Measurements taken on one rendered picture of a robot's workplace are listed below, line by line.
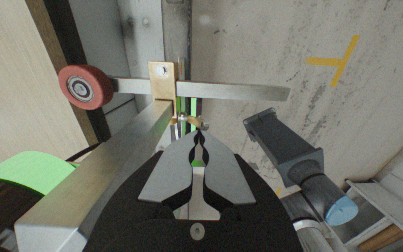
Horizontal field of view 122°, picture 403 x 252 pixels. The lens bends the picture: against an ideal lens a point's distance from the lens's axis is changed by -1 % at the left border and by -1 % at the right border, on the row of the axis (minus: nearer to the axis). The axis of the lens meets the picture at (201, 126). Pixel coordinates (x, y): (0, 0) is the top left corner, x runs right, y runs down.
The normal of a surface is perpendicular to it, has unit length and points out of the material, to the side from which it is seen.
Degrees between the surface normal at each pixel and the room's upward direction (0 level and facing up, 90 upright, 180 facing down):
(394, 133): 0
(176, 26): 0
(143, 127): 90
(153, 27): 0
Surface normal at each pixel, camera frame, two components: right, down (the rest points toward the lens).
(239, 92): 0.00, 0.47
